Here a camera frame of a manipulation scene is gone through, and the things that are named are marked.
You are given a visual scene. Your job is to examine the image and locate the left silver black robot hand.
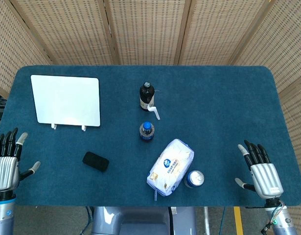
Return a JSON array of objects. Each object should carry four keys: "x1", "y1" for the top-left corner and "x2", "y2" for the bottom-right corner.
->
[{"x1": 0, "y1": 127, "x2": 41, "y2": 200}]

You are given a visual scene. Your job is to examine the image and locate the blue-capped drink bottle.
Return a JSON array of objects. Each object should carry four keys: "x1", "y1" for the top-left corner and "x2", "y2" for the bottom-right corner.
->
[{"x1": 139, "y1": 121, "x2": 155, "y2": 143}]

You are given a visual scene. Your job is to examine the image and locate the blue cable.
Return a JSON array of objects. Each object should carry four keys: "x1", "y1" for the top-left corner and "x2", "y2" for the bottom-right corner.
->
[{"x1": 220, "y1": 207, "x2": 226, "y2": 235}]

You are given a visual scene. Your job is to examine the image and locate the white snack bag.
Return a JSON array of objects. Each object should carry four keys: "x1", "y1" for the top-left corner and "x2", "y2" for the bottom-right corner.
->
[{"x1": 146, "y1": 139, "x2": 195, "y2": 201}]

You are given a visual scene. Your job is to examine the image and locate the blue drink can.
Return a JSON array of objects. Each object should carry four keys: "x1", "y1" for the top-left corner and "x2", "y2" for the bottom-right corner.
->
[{"x1": 184, "y1": 170, "x2": 205, "y2": 188}]

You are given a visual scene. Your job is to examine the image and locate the blue table mat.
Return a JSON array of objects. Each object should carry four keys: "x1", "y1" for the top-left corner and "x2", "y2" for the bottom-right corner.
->
[{"x1": 0, "y1": 65, "x2": 301, "y2": 208}]

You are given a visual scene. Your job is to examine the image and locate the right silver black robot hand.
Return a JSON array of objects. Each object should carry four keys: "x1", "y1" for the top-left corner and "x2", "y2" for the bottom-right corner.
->
[{"x1": 234, "y1": 140, "x2": 284, "y2": 207}]

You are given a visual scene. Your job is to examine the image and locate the white rectangular tray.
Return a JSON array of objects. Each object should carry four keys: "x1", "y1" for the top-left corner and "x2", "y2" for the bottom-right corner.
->
[{"x1": 30, "y1": 74, "x2": 101, "y2": 127}]

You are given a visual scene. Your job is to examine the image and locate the white plastic hook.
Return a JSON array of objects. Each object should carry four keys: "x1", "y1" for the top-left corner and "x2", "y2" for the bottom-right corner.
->
[{"x1": 148, "y1": 105, "x2": 161, "y2": 120}]

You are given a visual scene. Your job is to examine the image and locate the black cable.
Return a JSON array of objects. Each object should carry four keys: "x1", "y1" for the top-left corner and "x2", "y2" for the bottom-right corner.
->
[{"x1": 167, "y1": 207, "x2": 175, "y2": 235}]

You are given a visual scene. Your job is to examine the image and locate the dark brown glass bottle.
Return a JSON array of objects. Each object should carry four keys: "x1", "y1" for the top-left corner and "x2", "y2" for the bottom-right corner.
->
[{"x1": 139, "y1": 82, "x2": 156, "y2": 112}]

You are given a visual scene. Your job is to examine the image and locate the woven bamboo folding screen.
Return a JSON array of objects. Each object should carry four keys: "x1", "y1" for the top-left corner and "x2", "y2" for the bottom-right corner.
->
[{"x1": 0, "y1": 0, "x2": 301, "y2": 235}]

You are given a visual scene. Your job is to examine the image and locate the silver-blue robot torso base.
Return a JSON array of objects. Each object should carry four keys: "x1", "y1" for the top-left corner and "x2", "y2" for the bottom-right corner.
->
[{"x1": 91, "y1": 206, "x2": 197, "y2": 235}]

